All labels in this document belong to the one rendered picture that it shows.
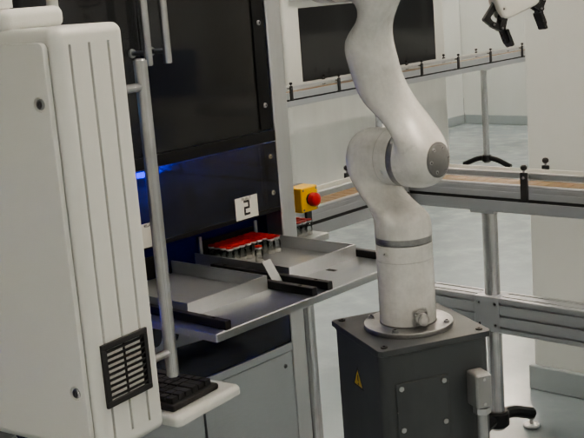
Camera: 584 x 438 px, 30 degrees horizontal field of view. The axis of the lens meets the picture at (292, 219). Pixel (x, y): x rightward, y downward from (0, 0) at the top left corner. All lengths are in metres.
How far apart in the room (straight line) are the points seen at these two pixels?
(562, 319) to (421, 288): 1.28
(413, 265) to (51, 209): 0.78
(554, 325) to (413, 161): 1.47
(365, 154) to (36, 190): 0.72
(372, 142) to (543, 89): 1.87
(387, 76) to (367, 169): 0.21
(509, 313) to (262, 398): 0.95
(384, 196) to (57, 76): 0.78
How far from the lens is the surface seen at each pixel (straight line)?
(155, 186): 2.00
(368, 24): 2.11
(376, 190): 2.28
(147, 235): 2.69
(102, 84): 1.89
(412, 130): 2.18
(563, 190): 3.38
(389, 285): 2.28
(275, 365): 3.08
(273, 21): 2.98
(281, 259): 2.90
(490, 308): 3.64
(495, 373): 3.73
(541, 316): 3.55
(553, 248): 4.16
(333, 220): 3.36
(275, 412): 3.12
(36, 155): 1.87
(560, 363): 4.28
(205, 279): 2.76
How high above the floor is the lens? 1.58
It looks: 12 degrees down
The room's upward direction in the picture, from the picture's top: 4 degrees counter-clockwise
